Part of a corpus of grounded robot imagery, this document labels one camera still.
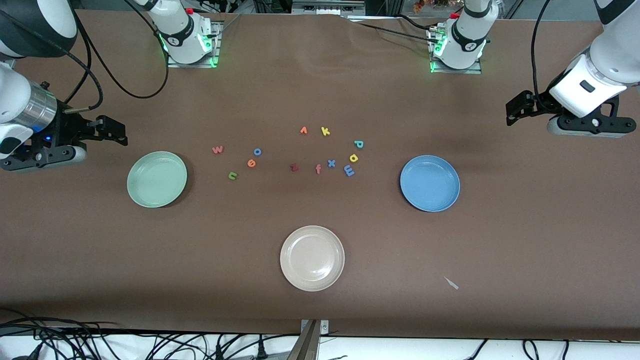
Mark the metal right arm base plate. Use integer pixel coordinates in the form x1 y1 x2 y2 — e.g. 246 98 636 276
166 21 222 69

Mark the blue plate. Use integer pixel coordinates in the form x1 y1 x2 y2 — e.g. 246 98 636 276
399 154 461 213

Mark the beige plate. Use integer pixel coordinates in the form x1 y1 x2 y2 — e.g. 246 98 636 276
279 225 346 292

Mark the black cable on tabletop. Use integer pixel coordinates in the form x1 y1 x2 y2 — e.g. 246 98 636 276
357 14 441 43

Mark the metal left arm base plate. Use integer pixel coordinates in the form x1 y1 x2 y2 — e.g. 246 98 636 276
429 25 483 75

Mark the green plate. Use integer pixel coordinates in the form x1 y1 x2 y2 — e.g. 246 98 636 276
126 151 188 209

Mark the metal table edge bracket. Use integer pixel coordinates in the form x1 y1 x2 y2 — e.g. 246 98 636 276
299 319 330 360

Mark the black floor cable tangle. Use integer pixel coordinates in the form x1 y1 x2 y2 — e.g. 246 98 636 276
0 307 301 360

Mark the grey metal box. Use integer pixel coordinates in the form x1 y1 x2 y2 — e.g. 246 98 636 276
291 0 367 16

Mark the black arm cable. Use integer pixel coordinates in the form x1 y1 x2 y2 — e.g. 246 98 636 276
530 0 557 108
50 0 170 112

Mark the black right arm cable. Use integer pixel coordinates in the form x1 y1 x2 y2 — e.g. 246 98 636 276
50 0 170 112

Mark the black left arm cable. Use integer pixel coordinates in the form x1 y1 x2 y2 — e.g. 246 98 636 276
530 0 557 108

